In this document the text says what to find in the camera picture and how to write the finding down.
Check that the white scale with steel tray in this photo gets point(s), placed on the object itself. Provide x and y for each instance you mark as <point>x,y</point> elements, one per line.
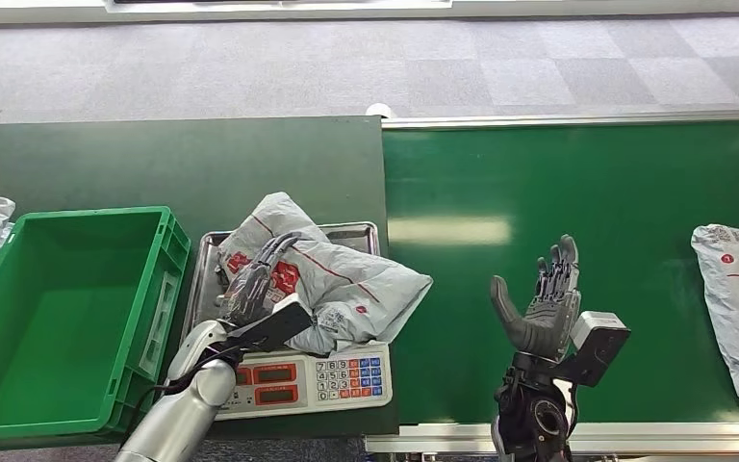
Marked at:
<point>306,382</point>

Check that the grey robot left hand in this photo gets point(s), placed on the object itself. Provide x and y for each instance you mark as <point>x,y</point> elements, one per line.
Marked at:
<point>251,287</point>

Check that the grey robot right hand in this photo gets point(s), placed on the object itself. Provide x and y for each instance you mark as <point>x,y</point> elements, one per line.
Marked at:
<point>538,325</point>

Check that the aluminium conveyor frame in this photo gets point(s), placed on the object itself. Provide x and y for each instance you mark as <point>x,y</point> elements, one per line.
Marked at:
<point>446,437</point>

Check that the green conveyor belt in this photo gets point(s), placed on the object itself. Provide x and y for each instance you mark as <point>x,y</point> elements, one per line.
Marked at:
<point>599,178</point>

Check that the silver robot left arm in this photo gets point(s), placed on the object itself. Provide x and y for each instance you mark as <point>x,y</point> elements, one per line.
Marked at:
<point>184,408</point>

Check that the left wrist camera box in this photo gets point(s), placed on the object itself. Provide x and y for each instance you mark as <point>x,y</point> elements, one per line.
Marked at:
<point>277,325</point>

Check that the grey package with red print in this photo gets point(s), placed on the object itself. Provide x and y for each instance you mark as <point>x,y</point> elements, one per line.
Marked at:
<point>344,287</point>

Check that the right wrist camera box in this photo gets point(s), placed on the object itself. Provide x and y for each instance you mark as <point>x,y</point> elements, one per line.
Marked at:
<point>599,341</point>

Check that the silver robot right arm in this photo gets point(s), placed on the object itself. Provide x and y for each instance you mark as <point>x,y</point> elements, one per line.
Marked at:
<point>532,414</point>

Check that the white conveyor roller cap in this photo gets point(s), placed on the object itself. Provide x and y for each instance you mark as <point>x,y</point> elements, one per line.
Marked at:
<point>380,110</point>

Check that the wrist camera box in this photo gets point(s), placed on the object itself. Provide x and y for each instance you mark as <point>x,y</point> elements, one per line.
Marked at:
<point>599,341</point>
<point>277,325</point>

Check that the green plastic crate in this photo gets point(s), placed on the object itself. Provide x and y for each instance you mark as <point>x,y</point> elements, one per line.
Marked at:
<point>57,319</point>

